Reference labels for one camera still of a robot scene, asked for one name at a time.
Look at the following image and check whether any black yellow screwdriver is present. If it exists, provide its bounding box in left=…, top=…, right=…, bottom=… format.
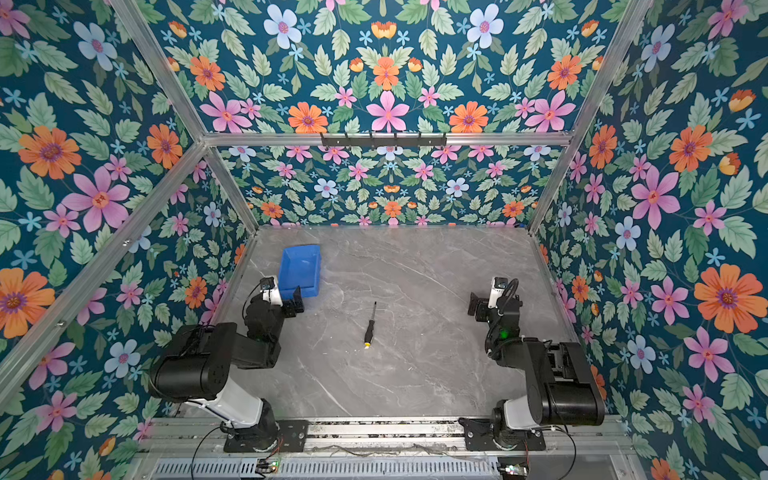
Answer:
left=364, top=301, right=378, bottom=349

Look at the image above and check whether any grey cable duct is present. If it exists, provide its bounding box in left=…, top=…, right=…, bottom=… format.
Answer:
left=151, top=457, right=501, bottom=479

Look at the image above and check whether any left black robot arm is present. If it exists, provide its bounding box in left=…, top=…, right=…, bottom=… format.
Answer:
left=149, top=287, right=309, bottom=456

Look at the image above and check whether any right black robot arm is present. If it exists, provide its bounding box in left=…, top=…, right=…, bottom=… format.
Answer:
left=459, top=293, right=606, bottom=452

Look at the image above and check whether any blue plastic bin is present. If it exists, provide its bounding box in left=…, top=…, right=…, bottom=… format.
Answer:
left=278, top=244, right=322, bottom=299

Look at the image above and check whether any black hook rail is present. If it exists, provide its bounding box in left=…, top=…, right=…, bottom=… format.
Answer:
left=320, top=133, right=448, bottom=148

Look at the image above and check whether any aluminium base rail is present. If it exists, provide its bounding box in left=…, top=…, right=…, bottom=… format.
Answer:
left=137, top=416, right=636, bottom=458

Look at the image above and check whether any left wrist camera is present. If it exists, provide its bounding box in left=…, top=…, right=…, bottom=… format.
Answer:
left=259, top=276, right=283, bottom=306

